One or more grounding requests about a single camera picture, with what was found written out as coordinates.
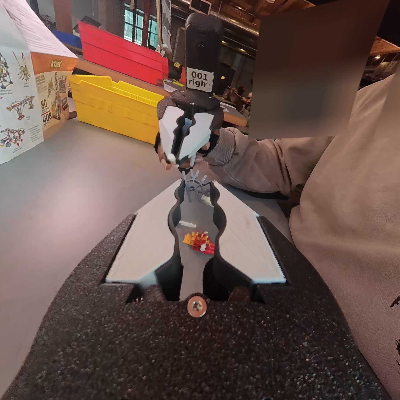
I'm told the yellow toy connector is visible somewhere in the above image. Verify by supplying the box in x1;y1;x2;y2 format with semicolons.
183;231;209;246

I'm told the yellow plastic bin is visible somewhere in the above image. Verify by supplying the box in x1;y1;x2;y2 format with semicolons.
68;74;164;145

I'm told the poster on stand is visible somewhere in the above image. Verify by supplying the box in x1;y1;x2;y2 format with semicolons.
156;0;172;50

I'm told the paned window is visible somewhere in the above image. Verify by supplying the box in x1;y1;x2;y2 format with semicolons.
124;9;158;47

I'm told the person's right forearm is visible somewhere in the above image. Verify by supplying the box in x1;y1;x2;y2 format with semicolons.
208;126;335;194

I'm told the folded instruction sheet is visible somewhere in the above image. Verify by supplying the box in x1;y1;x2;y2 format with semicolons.
0;0;79;164

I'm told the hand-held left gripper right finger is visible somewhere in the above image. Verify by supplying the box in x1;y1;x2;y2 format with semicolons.
202;181;287;301

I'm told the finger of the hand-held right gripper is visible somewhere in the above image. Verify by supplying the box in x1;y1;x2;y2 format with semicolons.
159;106;185;165
179;112;215;169

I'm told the black bag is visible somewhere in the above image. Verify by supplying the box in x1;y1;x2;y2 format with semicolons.
169;59;183;82

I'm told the red plastic bin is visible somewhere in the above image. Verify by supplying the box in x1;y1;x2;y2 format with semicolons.
77;20;169;85

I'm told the blue plastic bin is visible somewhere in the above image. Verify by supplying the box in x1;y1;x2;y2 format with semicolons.
51;30;82;49

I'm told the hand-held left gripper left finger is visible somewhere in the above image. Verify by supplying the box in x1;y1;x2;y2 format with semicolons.
106;180;185;301

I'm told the person's right hand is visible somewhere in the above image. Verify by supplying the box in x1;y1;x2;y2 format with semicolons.
156;140;214;172

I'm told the grey toy connector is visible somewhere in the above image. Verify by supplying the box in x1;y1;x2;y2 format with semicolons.
181;170;208;202

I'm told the person's beige sweater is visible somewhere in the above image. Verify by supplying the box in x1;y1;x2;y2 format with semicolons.
289;75;400;400

